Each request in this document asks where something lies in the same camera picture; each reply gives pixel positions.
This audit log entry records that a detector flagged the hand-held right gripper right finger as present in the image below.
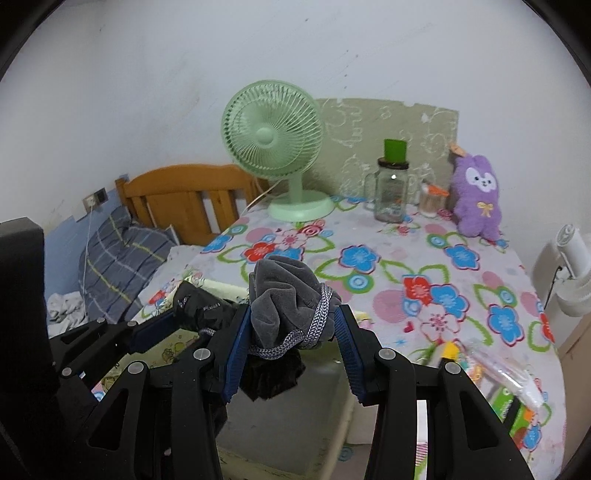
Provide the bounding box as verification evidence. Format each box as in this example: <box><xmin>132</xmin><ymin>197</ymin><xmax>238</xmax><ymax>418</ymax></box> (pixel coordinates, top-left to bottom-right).
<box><xmin>335</xmin><ymin>305</ymin><xmax>534</xmax><ymax>480</ymax></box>

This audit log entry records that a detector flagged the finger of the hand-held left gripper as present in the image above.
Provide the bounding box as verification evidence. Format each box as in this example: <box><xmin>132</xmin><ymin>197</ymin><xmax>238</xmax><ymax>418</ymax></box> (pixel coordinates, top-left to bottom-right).
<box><xmin>50</xmin><ymin>307</ymin><xmax>183</xmax><ymax>380</ymax></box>

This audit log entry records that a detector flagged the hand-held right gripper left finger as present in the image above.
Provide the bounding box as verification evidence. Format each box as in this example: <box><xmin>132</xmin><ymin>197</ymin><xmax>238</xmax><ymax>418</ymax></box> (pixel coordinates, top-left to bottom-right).
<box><xmin>65</xmin><ymin>305</ymin><xmax>252</xmax><ymax>480</ymax></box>

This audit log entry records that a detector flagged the yellow cartoon fabric storage box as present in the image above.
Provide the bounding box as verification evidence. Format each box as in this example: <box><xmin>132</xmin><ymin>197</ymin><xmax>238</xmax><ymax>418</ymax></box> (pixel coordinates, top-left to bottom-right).
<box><xmin>90</xmin><ymin>277</ymin><xmax>384</xmax><ymax>480</ymax></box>

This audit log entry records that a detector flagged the gray pouch with braided cord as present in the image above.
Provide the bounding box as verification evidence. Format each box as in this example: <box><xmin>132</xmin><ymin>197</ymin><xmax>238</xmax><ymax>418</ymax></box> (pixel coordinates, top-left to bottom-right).
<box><xmin>240</xmin><ymin>255</ymin><xmax>342</xmax><ymax>402</ymax></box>

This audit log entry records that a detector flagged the white crumpled cloth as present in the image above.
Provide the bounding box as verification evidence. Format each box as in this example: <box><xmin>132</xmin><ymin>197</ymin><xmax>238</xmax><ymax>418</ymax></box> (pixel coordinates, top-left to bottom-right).
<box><xmin>47</xmin><ymin>292</ymin><xmax>88</xmax><ymax>337</ymax></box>

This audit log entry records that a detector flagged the gray plaid pillow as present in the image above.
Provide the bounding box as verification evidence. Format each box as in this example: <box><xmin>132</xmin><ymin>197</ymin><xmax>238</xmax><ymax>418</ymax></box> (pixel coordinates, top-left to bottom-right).
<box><xmin>78</xmin><ymin>205</ymin><xmax>178</xmax><ymax>324</ymax></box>

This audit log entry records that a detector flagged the yellow cartoon card pack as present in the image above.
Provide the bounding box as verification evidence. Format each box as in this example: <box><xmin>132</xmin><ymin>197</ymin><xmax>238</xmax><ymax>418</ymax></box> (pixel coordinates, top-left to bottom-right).
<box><xmin>436</xmin><ymin>340</ymin><xmax>485</xmax><ymax>379</ymax></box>

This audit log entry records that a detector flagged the wooden bed headboard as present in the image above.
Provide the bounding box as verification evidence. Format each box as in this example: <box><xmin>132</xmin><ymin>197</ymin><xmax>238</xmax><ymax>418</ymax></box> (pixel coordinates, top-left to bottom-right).
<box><xmin>115</xmin><ymin>162</ymin><xmax>271</xmax><ymax>246</ymax></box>

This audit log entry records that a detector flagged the clear plastic packet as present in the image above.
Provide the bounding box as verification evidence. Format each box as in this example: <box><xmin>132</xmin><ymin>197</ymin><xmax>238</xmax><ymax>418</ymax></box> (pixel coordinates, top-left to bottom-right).
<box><xmin>471</xmin><ymin>344</ymin><xmax>546</xmax><ymax>411</ymax></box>

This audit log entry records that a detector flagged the glass mug jar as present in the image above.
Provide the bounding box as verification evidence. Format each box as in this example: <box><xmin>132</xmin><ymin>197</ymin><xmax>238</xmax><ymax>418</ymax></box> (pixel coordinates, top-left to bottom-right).
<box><xmin>364</xmin><ymin>157</ymin><xmax>419</xmax><ymax>224</ymax></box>

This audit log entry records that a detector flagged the toothpick jar with orange lid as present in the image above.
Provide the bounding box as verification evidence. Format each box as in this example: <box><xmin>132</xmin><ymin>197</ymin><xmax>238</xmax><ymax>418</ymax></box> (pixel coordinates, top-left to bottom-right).
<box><xmin>419</xmin><ymin>182</ymin><xmax>450</xmax><ymax>219</ymax></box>

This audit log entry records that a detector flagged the purple plush toy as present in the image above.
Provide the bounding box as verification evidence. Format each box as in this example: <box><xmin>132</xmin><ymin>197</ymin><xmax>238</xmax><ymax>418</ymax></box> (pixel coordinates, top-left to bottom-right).
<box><xmin>449</xmin><ymin>143</ymin><xmax>504</xmax><ymax>241</ymax></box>

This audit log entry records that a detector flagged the small green box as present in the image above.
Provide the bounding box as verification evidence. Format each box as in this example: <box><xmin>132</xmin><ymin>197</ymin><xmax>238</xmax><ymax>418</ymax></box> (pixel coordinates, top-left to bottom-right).
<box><xmin>384</xmin><ymin>138</ymin><xmax>409</xmax><ymax>164</ymax></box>

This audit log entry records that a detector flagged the green desk fan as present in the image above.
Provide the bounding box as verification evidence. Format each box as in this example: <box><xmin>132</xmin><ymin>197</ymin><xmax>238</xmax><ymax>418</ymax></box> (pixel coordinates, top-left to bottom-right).
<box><xmin>221</xmin><ymin>79</ymin><xmax>334</xmax><ymax>223</ymax></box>

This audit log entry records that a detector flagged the white clip fan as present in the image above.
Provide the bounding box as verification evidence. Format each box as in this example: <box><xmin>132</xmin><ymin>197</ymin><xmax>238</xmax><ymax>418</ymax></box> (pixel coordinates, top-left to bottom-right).
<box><xmin>531</xmin><ymin>224</ymin><xmax>591</xmax><ymax>319</ymax></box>

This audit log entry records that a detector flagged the white charger cable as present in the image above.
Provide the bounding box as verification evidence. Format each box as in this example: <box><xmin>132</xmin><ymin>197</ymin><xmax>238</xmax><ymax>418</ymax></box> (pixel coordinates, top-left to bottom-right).
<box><xmin>79</xmin><ymin>202</ymin><xmax>99</xmax><ymax>298</ymax></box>

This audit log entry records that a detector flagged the wall socket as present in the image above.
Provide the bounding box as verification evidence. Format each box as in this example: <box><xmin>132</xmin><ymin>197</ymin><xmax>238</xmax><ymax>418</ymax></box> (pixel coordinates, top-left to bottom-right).
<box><xmin>82</xmin><ymin>188</ymin><xmax>109</xmax><ymax>212</ymax></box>

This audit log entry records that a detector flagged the white fan cable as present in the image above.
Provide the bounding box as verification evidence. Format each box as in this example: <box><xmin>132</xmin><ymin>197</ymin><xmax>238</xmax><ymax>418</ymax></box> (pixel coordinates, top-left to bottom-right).
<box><xmin>244</xmin><ymin>178</ymin><xmax>279</xmax><ymax>210</ymax></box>

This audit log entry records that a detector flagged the green patterned wall sticker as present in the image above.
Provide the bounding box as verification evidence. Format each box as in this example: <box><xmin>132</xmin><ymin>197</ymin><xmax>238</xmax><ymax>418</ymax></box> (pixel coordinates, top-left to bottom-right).
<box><xmin>315</xmin><ymin>97</ymin><xmax>460</xmax><ymax>204</ymax></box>

